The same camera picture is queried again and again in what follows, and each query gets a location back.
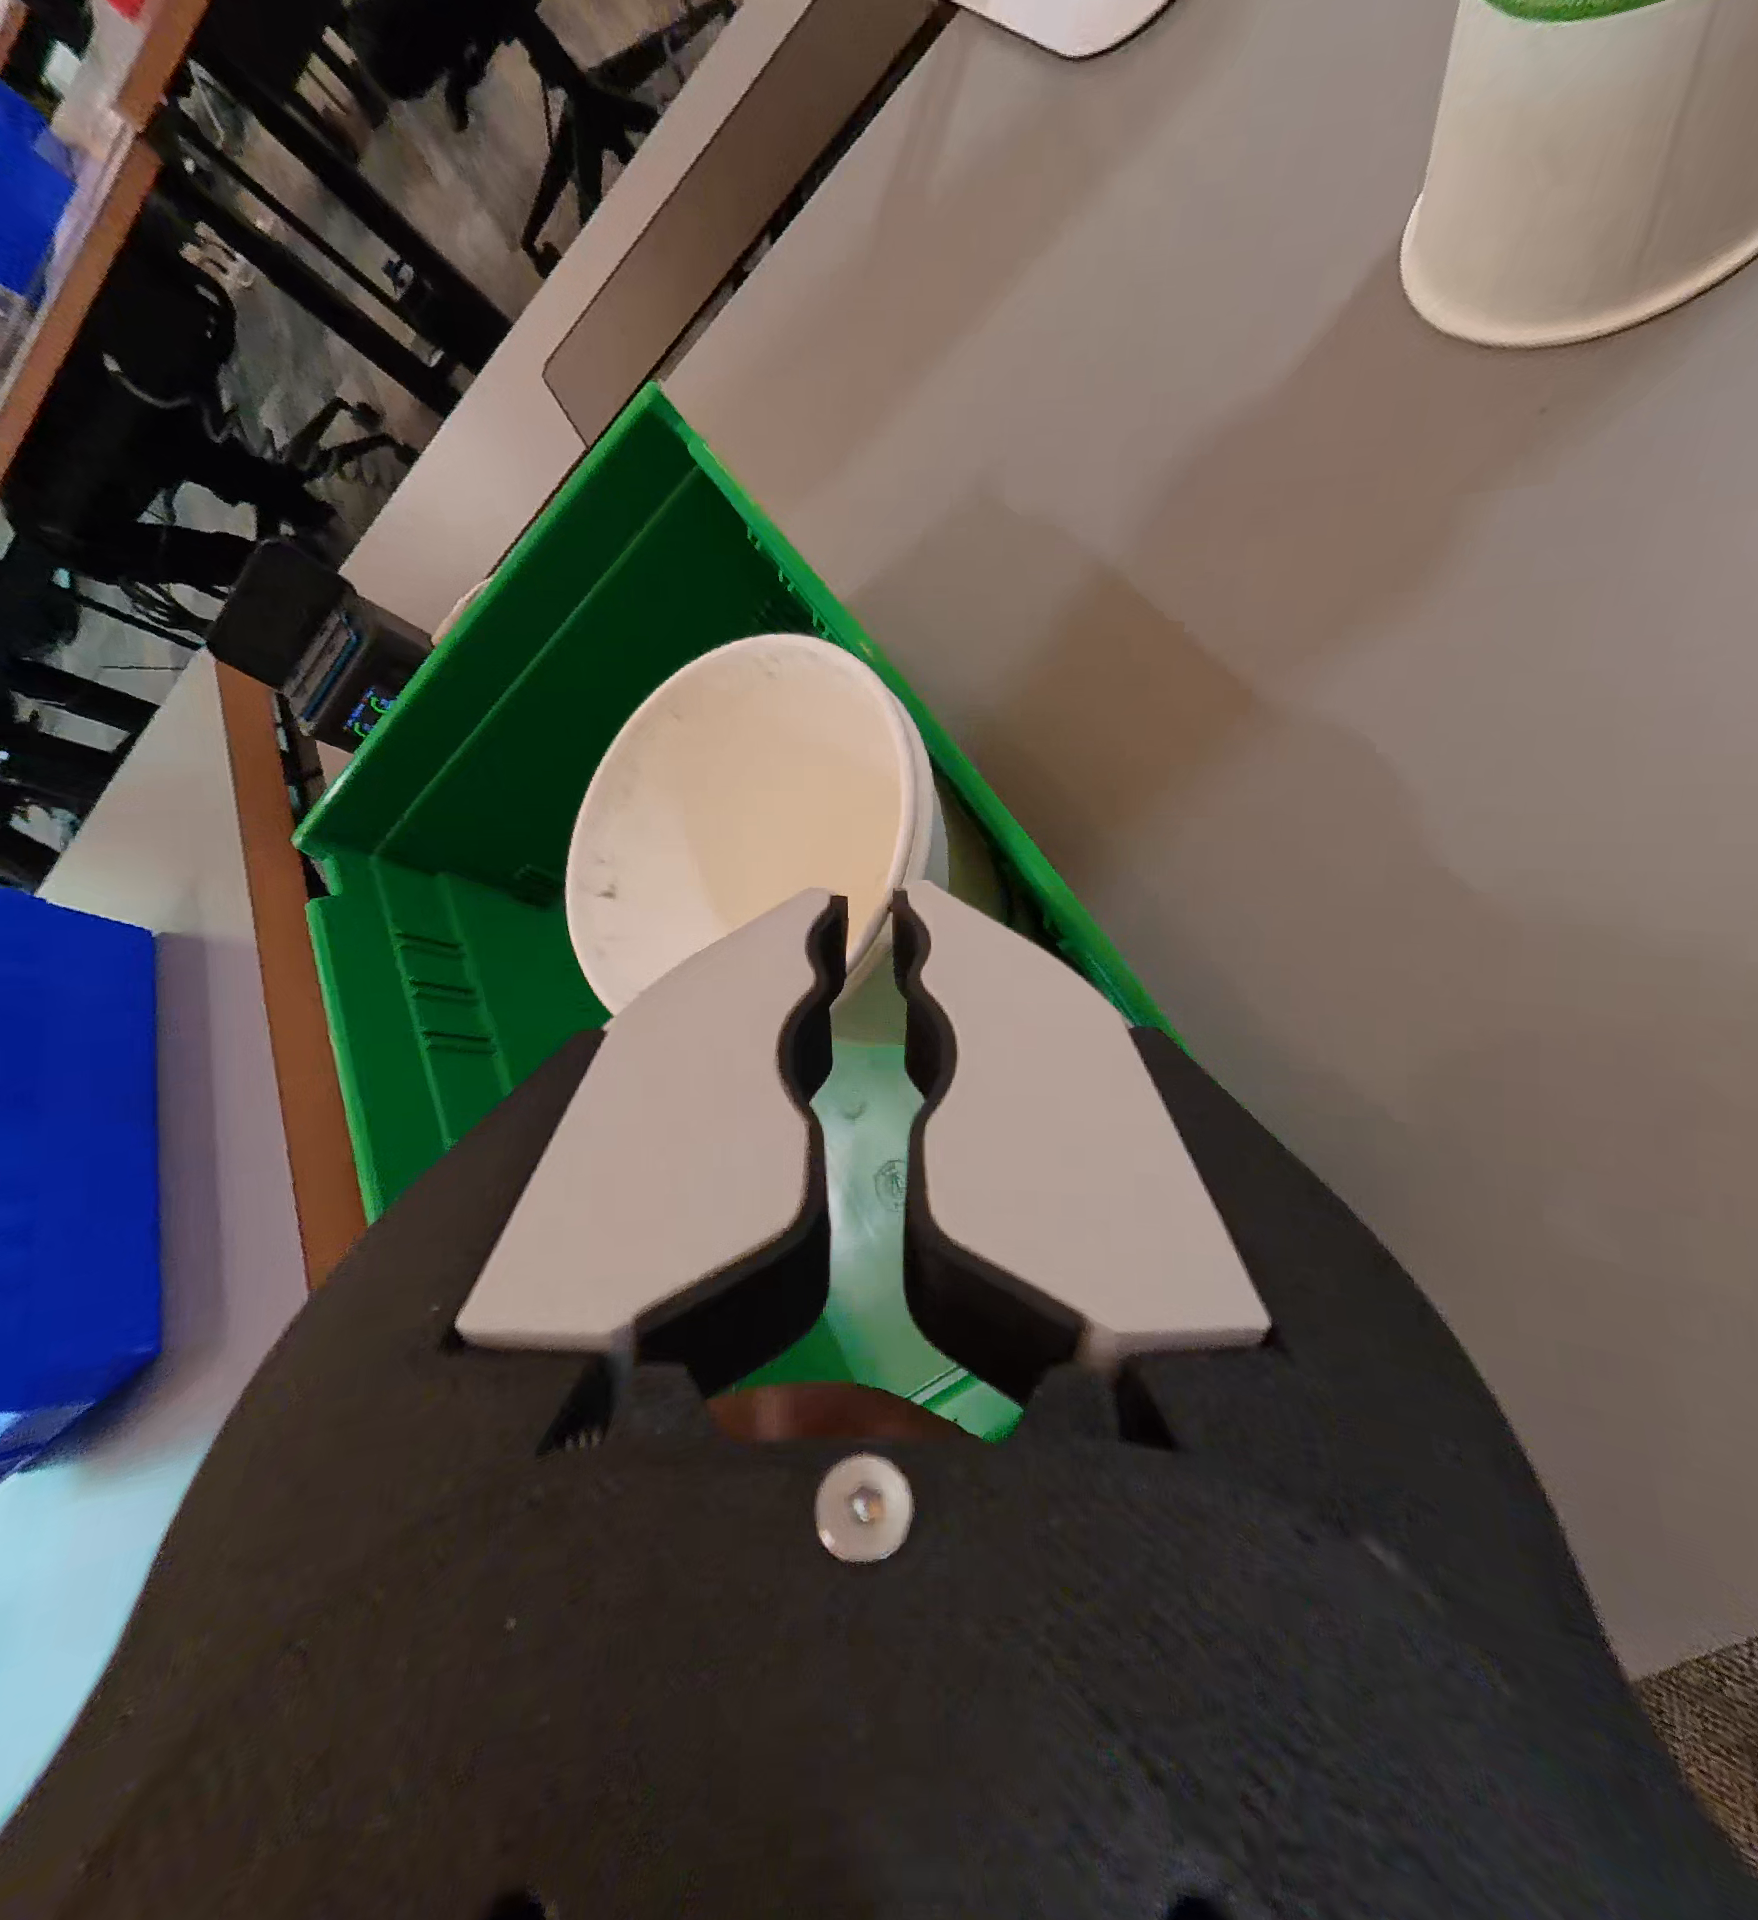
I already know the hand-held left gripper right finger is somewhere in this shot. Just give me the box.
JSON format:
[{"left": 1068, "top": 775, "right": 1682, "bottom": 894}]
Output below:
[{"left": 892, "top": 882, "right": 1275, "bottom": 1411}]

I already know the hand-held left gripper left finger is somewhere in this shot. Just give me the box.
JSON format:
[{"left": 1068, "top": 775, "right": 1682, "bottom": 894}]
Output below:
[{"left": 454, "top": 889, "right": 850, "bottom": 1421}]

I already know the white paper cup green band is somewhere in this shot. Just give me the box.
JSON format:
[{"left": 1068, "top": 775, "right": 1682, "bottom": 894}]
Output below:
[
  {"left": 880, "top": 698, "right": 959, "bottom": 920},
  {"left": 565, "top": 634, "right": 929, "bottom": 1024},
  {"left": 1400, "top": 0, "right": 1758, "bottom": 352}
]

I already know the green plastic crate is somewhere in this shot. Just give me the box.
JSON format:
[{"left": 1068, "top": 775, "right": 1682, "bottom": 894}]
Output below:
[{"left": 290, "top": 381, "right": 1187, "bottom": 1444}]

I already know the white table wooden edge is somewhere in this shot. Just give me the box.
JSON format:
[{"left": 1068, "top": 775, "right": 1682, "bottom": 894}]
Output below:
[{"left": 0, "top": 652, "right": 371, "bottom": 1920}]

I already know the large blue plastic bin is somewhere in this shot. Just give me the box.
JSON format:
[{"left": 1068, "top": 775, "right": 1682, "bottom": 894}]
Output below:
[{"left": 0, "top": 861, "right": 163, "bottom": 1540}]

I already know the black power bank blue display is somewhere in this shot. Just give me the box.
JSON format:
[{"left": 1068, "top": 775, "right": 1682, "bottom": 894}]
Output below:
[{"left": 203, "top": 537, "right": 424, "bottom": 744}]

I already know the black office chair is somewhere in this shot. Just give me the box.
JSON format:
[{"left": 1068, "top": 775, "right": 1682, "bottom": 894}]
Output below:
[
  {"left": 8, "top": 246, "right": 424, "bottom": 550},
  {"left": 510, "top": 0, "right": 741, "bottom": 275}
]

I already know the white rounded panel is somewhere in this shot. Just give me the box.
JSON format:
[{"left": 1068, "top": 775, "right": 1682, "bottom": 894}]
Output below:
[{"left": 954, "top": 0, "right": 1175, "bottom": 63}]

